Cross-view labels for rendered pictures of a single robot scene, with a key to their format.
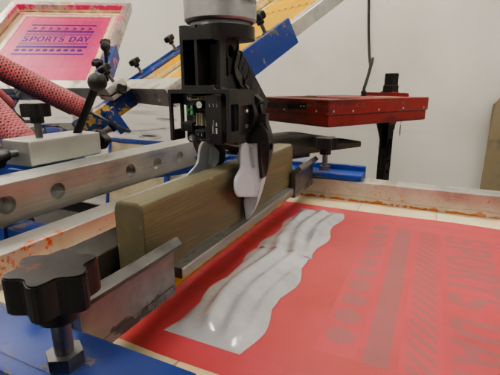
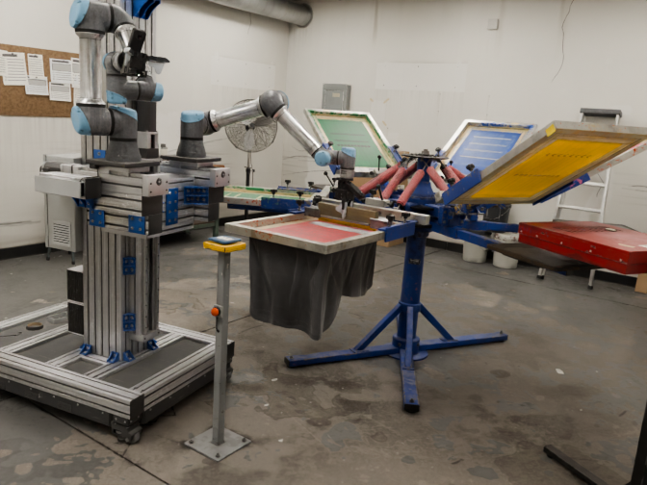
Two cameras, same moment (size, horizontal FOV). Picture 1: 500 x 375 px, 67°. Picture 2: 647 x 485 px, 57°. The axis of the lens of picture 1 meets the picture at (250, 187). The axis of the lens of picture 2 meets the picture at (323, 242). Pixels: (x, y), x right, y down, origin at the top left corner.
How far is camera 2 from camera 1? 3.13 m
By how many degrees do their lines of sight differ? 96
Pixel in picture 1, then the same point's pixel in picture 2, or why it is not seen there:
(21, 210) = not seen: hidden behind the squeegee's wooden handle
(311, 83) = not seen: outside the picture
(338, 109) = (525, 231)
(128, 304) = (310, 213)
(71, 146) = (375, 202)
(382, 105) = (566, 241)
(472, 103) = not seen: outside the picture
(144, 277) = (313, 211)
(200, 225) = (329, 212)
